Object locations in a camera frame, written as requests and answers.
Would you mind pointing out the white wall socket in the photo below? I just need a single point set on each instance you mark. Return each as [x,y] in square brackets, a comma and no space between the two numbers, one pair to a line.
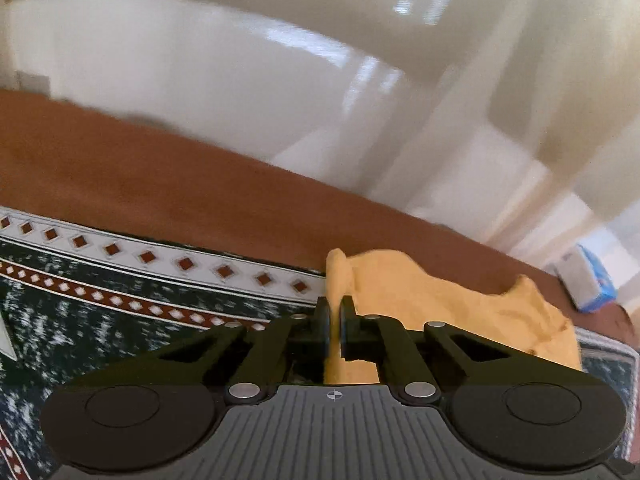
[33,83]

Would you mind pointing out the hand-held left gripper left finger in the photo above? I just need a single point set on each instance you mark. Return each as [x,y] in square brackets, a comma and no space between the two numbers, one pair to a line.
[320,321]

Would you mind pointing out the yellow cloth garment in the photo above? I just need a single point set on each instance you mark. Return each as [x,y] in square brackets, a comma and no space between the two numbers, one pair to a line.
[450,310]

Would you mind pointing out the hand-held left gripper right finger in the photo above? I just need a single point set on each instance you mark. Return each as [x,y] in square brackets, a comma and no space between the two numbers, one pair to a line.
[348,321]

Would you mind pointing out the blue and white box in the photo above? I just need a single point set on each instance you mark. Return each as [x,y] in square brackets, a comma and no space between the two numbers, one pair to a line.
[586,276]

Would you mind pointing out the patterned dark green blanket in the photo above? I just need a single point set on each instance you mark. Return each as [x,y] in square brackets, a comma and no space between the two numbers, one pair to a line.
[125,310]

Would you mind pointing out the brown bed sheet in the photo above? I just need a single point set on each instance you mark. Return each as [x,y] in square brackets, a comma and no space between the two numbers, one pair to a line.
[175,180]

